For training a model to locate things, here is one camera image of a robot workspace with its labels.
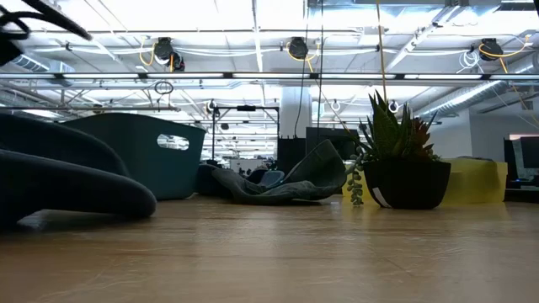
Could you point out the olive green cap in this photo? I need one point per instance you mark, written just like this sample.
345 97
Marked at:
316 172

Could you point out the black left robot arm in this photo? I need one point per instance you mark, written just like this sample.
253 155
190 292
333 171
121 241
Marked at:
8 52

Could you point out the black cabinet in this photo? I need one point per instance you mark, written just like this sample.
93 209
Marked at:
290 153

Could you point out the white building column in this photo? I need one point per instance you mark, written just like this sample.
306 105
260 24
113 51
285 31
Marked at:
290 113

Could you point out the black computer monitor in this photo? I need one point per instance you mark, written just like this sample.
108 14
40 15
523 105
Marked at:
510 160
332 134
530 155

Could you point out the long ceiling light bar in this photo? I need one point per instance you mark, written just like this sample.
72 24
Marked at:
269 76

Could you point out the blue plastic bin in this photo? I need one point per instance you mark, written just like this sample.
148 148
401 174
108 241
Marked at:
168 177

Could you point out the succulent plant in black pot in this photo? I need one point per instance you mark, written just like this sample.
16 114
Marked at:
406 185

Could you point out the yellow plastic bin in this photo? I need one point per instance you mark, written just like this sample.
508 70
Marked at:
476 181

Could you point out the black gantry frame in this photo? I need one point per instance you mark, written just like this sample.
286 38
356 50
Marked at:
246 108

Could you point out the silver ventilation duct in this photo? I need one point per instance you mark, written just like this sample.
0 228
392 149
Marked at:
471 96

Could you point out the black table frame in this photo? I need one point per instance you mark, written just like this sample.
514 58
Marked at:
522 194

